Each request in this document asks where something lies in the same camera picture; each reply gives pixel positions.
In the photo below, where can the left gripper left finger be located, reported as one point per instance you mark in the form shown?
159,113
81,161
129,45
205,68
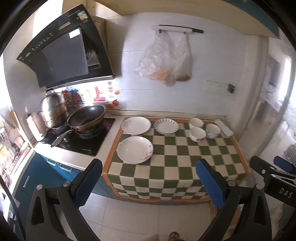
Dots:
43,222

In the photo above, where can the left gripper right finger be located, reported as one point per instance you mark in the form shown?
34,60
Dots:
254,222

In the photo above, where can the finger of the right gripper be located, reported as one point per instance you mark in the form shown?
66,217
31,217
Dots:
265,169
284,164

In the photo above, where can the white bowl blue dots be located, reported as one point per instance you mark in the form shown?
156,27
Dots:
212,131

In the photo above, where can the white bowl red flowers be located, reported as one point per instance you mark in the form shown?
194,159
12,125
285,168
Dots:
197,134

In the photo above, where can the white bowl dark rim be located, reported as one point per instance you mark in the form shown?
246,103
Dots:
195,123

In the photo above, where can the white plate blue leaves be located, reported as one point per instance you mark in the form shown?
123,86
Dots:
166,126

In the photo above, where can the white plate pink flower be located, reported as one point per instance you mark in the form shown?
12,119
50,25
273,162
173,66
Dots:
135,150

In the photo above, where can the white plate grey flower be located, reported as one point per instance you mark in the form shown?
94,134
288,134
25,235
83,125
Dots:
136,125

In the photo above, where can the blue cabinet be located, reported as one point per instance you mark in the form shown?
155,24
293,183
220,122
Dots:
49,173

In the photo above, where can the folded white towel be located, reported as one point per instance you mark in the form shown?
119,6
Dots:
224,128

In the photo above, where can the green white checkered cloth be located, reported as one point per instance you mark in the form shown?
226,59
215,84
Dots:
169,174

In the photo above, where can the person's sandalled foot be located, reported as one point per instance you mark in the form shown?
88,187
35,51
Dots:
173,236

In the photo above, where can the black gas stove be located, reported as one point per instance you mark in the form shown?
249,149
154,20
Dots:
87,143

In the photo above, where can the black plug adapter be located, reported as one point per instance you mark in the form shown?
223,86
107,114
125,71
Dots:
231,88

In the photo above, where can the black wok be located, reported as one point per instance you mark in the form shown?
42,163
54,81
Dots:
85,122

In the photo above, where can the stainless steel steamer pot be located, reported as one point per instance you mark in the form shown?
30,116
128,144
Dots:
53,109

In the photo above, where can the colourful flower decoration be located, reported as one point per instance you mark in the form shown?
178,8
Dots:
73,98

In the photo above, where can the pink toy ornament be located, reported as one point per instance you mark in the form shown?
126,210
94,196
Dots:
98,98

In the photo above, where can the clear plastic bag right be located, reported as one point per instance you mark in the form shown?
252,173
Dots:
182,70

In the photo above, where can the clear plastic bag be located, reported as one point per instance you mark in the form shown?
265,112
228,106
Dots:
182,70
157,62

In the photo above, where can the red tomato decoration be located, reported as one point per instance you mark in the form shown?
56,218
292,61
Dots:
115,102

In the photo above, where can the clear plastic bag left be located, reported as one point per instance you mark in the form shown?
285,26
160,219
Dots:
157,62

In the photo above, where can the black range hood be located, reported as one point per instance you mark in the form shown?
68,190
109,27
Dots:
69,50

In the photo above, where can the white wall sockets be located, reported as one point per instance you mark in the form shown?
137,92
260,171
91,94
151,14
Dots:
215,87

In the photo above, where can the wall hook rail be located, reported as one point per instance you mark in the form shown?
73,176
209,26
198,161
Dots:
173,28

